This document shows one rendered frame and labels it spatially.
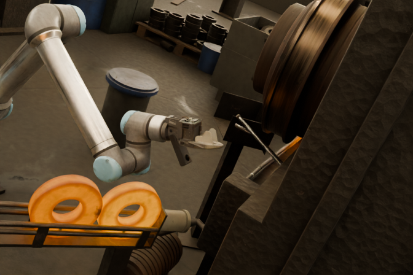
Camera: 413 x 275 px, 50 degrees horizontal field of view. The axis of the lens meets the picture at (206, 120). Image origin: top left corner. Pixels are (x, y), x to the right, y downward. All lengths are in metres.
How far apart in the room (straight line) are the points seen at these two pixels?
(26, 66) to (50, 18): 0.31
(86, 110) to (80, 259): 0.72
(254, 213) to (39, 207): 0.45
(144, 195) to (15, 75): 1.00
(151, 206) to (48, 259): 0.92
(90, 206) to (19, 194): 1.22
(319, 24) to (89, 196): 0.67
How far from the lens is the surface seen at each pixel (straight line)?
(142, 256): 1.25
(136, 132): 1.54
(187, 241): 2.22
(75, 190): 1.00
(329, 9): 1.15
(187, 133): 1.46
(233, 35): 3.89
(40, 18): 1.61
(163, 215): 1.11
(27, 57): 1.83
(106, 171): 1.47
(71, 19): 1.70
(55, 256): 1.97
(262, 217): 0.95
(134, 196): 1.05
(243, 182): 1.20
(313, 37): 1.10
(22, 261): 1.93
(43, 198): 0.99
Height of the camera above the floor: 1.36
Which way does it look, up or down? 23 degrees down
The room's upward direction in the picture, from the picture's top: 21 degrees clockwise
